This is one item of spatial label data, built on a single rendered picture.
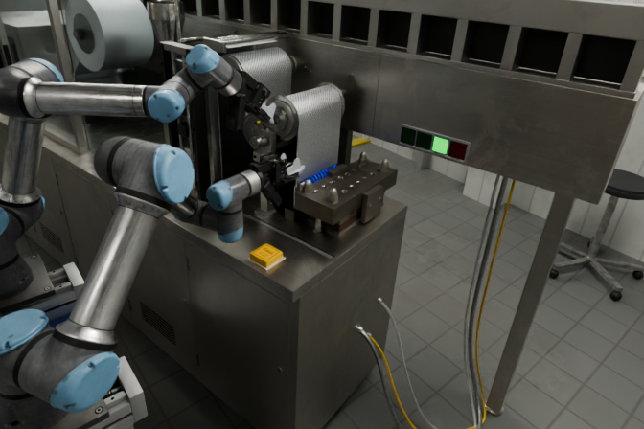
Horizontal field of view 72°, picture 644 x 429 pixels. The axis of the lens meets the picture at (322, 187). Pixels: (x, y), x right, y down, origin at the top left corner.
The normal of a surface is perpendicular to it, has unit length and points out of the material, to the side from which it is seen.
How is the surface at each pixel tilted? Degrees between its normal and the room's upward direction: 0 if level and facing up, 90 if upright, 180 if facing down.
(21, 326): 7
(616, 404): 0
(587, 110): 90
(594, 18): 90
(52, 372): 44
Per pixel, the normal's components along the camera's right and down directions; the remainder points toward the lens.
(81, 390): 0.88, 0.33
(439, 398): 0.05, -0.89
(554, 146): -0.61, 0.33
